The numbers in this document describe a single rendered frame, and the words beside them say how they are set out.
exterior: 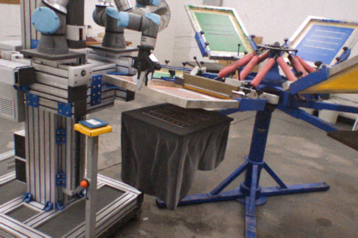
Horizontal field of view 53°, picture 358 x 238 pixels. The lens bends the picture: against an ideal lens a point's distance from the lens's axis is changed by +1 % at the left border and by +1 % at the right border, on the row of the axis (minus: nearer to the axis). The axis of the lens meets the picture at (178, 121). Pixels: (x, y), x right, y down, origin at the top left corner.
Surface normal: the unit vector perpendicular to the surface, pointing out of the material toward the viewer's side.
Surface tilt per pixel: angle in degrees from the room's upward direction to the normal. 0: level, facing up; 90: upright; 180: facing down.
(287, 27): 90
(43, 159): 90
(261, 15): 90
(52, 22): 97
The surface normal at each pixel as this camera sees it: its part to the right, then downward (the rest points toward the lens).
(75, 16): 0.29, 0.33
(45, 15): 0.07, 0.43
